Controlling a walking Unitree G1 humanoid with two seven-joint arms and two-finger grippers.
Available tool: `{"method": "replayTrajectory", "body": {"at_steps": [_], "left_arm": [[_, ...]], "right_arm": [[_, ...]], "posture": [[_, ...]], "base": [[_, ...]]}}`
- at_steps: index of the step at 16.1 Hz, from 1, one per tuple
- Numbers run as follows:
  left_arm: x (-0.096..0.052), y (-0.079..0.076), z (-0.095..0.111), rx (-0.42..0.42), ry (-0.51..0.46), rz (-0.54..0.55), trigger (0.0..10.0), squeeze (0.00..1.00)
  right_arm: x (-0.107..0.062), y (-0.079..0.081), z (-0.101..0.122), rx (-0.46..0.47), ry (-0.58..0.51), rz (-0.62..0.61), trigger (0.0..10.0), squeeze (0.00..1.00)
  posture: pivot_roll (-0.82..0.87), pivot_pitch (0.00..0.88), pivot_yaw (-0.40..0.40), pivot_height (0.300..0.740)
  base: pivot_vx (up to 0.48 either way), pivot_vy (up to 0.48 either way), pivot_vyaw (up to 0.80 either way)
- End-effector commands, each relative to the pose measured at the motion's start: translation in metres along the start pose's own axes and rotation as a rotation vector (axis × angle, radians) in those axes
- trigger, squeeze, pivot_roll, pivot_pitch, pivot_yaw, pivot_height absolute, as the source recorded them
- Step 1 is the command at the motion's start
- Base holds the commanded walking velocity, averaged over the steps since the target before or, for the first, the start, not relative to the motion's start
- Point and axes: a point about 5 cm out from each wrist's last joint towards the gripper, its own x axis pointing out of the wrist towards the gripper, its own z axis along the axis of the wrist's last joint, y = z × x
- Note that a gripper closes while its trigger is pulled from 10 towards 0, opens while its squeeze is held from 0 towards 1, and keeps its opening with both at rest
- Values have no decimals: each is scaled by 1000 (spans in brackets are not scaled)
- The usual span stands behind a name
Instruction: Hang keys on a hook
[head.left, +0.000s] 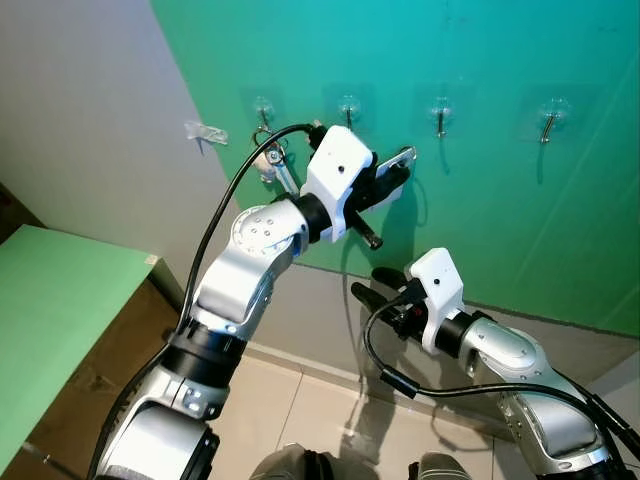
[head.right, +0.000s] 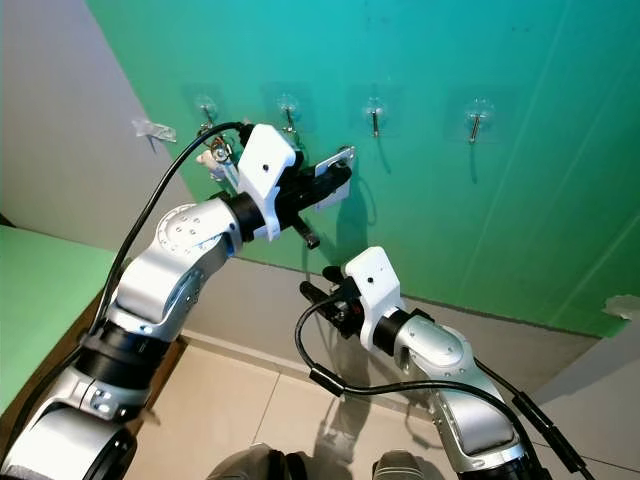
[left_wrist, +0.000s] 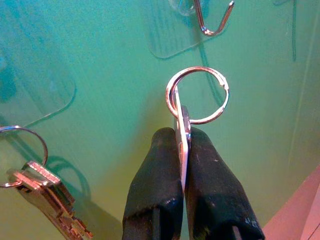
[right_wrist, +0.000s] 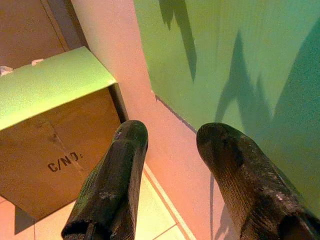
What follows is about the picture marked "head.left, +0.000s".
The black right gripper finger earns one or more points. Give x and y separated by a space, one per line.
370 297
388 275

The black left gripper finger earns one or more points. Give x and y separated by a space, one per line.
370 235
396 180

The key bunch with white charm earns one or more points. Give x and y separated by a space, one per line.
270 158

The grey robot right leg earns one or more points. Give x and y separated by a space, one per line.
440 468

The grey robot leg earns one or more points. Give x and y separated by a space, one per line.
290 465
440 468

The clear tape strip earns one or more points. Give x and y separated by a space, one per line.
205 131

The grey robot left leg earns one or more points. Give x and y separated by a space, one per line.
290 465

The small white tape piece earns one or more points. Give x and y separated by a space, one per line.
152 260

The green table cover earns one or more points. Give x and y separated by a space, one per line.
50 320

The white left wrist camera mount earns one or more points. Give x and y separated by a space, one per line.
335 170

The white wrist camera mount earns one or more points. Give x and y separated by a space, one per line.
335 170
437 285

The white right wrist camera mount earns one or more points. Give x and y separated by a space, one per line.
437 285

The green wall sheet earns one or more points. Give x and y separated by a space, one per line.
540 230

